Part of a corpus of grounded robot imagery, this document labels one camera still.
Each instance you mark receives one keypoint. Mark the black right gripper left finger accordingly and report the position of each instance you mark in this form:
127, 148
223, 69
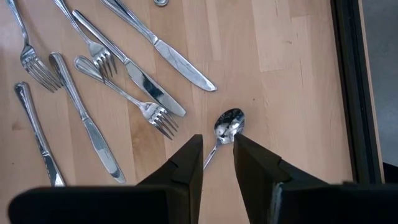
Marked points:
186, 174

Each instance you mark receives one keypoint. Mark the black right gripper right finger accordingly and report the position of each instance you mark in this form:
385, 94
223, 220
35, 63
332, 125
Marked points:
255, 180

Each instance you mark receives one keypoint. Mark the silver spoon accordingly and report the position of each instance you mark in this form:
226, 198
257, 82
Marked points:
228, 124

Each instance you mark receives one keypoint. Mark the silver knife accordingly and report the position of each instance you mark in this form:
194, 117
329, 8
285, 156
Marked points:
93, 137
146, 84
174, 56
34, 124

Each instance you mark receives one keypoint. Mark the black metal table frame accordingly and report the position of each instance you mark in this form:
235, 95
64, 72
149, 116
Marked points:
351, 93

